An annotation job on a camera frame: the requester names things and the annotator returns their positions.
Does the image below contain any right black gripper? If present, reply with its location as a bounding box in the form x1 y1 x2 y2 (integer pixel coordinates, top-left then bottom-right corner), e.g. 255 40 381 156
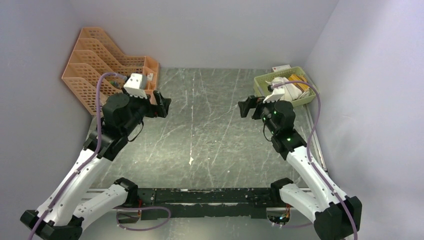
238 94 279 136

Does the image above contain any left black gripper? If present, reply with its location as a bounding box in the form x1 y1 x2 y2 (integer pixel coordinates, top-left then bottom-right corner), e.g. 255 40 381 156
121 85 171 137

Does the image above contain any cream white towel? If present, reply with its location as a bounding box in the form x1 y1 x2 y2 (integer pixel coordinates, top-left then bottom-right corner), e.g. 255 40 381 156
270 83 301 102

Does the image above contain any yellow brown bear towel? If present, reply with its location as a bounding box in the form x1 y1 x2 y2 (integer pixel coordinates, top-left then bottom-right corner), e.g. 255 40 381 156
288 74 310 98

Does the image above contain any orange plastic file organizer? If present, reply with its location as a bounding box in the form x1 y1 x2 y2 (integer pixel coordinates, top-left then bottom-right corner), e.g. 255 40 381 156
61 27 160 116

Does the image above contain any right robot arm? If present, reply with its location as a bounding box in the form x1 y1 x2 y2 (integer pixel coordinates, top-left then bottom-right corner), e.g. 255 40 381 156
238 96 362 240

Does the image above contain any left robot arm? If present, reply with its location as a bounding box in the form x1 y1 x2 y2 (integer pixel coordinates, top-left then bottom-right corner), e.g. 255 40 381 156
20 90 172 240

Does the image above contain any green plastic basket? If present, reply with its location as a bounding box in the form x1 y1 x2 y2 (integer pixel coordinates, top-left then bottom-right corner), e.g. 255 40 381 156
253 66 318 107

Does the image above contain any white red card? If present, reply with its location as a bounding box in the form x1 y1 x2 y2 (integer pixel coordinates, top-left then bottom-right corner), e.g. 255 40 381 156
272 64 292 72

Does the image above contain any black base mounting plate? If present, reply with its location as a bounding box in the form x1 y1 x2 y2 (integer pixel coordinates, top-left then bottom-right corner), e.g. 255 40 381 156
122 187 286 220

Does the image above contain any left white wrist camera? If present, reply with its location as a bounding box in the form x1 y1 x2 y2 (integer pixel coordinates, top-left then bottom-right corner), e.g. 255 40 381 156
123 73 148 99

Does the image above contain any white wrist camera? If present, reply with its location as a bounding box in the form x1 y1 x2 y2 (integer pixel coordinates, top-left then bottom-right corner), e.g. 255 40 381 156
262 87 286 104
123 73 148 99

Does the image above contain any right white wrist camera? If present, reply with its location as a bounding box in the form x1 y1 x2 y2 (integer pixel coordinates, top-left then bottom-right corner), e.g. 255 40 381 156
262 87 286 104

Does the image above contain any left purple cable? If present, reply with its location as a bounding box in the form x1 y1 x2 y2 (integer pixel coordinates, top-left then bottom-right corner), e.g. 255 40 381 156
26 72 171 240

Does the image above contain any purple cable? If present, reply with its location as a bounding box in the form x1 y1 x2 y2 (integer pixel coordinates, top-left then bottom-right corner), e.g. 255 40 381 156
269 80 359 240
26 72 171 240

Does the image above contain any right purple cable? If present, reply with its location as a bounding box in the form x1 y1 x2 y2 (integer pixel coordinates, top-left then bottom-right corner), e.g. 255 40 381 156
269 80 359 240

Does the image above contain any aluminium rail frame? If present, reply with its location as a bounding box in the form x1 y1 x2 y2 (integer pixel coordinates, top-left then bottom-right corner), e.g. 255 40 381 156
44 187 355 240

